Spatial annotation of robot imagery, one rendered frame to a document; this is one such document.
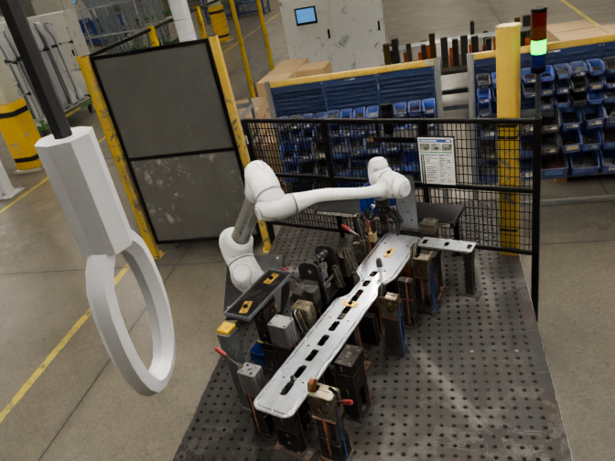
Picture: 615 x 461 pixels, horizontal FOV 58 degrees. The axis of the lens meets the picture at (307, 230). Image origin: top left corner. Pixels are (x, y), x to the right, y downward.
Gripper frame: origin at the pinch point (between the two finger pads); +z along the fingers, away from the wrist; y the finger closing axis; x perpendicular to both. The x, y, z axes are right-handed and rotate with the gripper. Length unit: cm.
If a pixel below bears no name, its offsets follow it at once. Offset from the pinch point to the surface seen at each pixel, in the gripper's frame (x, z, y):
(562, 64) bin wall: 238, -20, 48
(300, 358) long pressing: -87, 13, -4
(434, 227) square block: 24.6, 9.0, 17.0
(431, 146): 54, -26, 8
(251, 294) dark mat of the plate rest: -72, -3, -36
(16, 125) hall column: 244, 38, -734
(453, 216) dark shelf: 40.4, 10.0, 22.7
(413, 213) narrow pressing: 26.5, 2.8, 4.6
